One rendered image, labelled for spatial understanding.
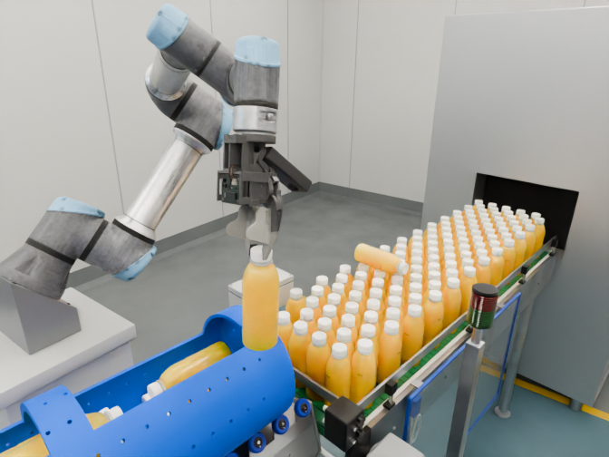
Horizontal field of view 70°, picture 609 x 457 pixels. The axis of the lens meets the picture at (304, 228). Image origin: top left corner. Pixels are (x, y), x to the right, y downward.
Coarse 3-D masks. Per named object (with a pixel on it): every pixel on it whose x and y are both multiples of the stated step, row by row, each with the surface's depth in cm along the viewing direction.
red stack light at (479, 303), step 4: (472, 292) 108; (472, 296) 108; (476, 296) 107; (472, 300) 108; (476, 300) 107; (480, 300) 106; (484, 300) 106; (488, 300) 105; (492, 300) 106; (496, 300) 106; (472, 304) 108; (476, 304) 107; (480, 304) 106; (484, 304) 106; (488, 304) 106; (492, 304) 106; (496, 304) 107; (476, 308) 107; (480, 308) 107; (484, 308) 106; (488, 308) 106; (492, 308) 106
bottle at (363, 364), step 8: (360, 352) 113; (352, 360) 115; (360, 360) 113; (368, 360) 112; (352, 368) 115; (360, 368) 113; (368, 368) 113; (376, 368) 115; (352, 376) 116; (360, 376) 114; (368, 376) 113; (352, 384) 116; (360, 384) 114; (368, 384) 114; (352, 392) 117; (360, 392) 115; (368, 392) 115; (352, 400) 118; (360, 400) 116; (368, 408) 118
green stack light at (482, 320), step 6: (468, 312) 111; (474, 312) 108; (480, 312) 107; (486, 312) 107; (492, 312) 107; (468, 318) 111; (474, 318) 109; (480, 318) 108; (486, 318) 107; (492, 318) 108; (474, 324) 109; (480, 324) 108; (486, 324) 108; (492, 324) 109
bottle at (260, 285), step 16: (256, 272) 77; (272, 272) 78; (256, 288) 77; (272, 288) 78; (256, 304) 78; (272, 304) 79; (256, 320) 79; (272, 320) 80; (256, 336) 80; (272, 336) 81
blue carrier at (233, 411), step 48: (240, 336) 108; (96, 384) 93; (144, 384) 102; (192, 384) 83; (240, 384) 88; (288, 384) 96; (0, 432) 81; (48, 432) 69; (96, 432) 71; (144, 432) 75; (192, 432) 80; (240, 432) 88
